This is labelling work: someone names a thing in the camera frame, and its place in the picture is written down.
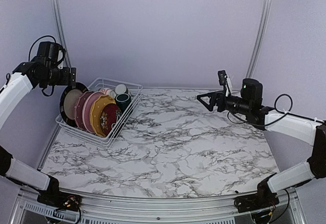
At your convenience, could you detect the white wire dish rack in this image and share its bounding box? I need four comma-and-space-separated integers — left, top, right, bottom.
56, 78, 143, 148

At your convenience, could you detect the dark red floral plate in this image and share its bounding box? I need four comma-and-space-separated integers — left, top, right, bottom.
100, 103, 122, 137

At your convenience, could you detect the dark green mug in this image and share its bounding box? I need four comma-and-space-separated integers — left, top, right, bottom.
115, 93, 131, 112

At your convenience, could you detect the aluminium front rail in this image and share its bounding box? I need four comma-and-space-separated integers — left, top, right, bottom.
7, 187, 306, 223

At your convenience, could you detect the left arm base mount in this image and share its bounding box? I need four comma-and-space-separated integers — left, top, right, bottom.
37, 192, 82, 212

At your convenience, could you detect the black rimmed cream plate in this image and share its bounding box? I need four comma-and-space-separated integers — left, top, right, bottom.
60, 82, 88, 128

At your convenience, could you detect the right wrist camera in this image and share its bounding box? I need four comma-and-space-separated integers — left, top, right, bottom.
217, 70, 233, 97

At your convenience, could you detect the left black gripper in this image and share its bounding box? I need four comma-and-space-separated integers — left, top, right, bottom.
40, 64, 75, 85

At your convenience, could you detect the yellow polka dot plate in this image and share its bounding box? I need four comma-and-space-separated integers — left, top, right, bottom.
90, 95, 116, 137

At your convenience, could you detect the pink bear plate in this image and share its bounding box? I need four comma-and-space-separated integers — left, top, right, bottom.
82, 92, 103, 133

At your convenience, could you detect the white red patterned bowl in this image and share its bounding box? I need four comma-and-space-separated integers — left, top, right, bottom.
97, 88, 117, 99

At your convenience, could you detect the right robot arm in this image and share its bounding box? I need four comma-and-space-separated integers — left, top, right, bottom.
197, 75, 325, 208

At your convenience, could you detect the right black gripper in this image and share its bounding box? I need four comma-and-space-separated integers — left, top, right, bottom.
197, 90, 252, 115

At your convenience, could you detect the mauve polka dot plate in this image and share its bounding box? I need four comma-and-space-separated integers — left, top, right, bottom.
74, 91, 94, 131

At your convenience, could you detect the cream brown cup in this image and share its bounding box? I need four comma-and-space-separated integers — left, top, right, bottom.
115, 83, 131, 96

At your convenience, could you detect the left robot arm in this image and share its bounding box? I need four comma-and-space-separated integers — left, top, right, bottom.
1, 41, 76, 206

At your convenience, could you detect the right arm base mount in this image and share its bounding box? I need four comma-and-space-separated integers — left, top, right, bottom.
234, 193, 280, 213

